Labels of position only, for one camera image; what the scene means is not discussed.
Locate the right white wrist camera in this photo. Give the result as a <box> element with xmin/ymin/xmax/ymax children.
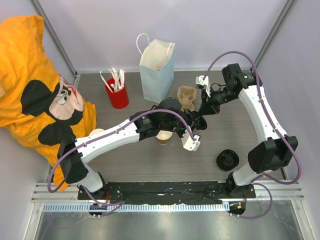
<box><xmin>195</xmin><ymin>75</ymin><xmax>211</xmax><ymax>97</ymax></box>

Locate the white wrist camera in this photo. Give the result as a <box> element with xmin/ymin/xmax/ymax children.
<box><xmin>181</xmin><ymin>132</ymin><xmax>201</xmax><ymax>151</ymax></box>
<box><xmin>195</xmin><ymin>75</ymin><xmax>211</xmax><ymax>97</ymax></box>

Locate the white slotted cable duct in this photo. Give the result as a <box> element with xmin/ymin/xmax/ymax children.
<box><xmin>42</xmin><ymin>201</ymin><xmax>230</xmax><ymax>213</ymax></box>

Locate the paper cup stack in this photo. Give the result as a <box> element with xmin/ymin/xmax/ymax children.
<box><xmin>88</xmin><ymin>128</ymin><xmax>111</xmax><ymax>154</ymax></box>

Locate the single brown paper cup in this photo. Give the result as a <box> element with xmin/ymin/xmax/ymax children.
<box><xmin>155</xmin><ymin>130</ymin><xmax>173</xmax><ymax>145</ymax></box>

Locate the light blue paper bag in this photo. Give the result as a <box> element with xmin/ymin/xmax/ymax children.
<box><xmin>136</xmin><ymin>33</ymin><xmax>176</xmax><ymax>103</ymax></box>

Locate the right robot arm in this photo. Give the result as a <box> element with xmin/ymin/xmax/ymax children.
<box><xmin>195</xmin><ymin>63</ymin><xmax>298</xmax><ymax>198</ymax></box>

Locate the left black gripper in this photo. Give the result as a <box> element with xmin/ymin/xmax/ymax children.
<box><xmin>160</xmin><ymin>109</ymin><xmax>200</xmax><ymax>141</ymax></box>

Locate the brown cup carrier stack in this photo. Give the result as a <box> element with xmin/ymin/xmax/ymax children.
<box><xmin>177</xmin><ymin>85</ymin><xmax>197</xmax><ymax>112</ymax></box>

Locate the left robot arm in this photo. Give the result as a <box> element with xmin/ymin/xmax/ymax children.
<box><xmin>57</xmin><ymin>98</ymin><xmax>207</xmax><ymax>200</ymax></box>

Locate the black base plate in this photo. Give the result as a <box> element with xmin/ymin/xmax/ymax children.
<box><xmin>77</xmin><ymin>180</ymin><xmax>256</xmax><ymax>205</ymax></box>

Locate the orange cartoon cloth bag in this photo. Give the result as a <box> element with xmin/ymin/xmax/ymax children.
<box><xmin>0</xmin><ymin>14</ymin><xmax>98</xmax><ymax>192</ymax></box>

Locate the black lid stack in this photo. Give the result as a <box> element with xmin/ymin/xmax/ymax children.
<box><xmin>216</xmin><ymin>149</ymin><xmax>240</xmax><ymax>171</ymax></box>

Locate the red cup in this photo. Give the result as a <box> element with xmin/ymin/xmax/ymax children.
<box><xmin>105</xmin><ymin>86</ymin><xmax>130</xmax><ymax>109</ymax></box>

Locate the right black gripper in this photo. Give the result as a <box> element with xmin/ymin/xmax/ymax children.
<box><xmin>197</xmin><ymin>86</ymin><xmax>237</xmax><ymax>116</ymax></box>

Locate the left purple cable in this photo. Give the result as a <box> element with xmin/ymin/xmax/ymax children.
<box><xmin>46</xmin><ymin>109</ymin><xmax>198</xmax><ymax>217</ymax></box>

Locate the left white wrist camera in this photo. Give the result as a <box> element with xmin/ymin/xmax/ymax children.
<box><xmin>181</xmin><ymin>132</ymin><xmax>201</xmax><ymax>151</ymax></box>

